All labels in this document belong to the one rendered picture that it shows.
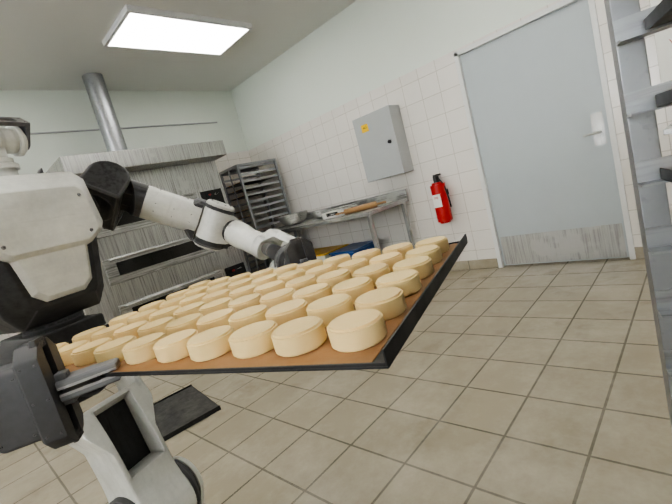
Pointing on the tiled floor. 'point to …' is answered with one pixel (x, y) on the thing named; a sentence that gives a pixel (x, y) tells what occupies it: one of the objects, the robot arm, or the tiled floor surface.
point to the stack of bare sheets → (182, 411)
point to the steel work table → (362, 215)
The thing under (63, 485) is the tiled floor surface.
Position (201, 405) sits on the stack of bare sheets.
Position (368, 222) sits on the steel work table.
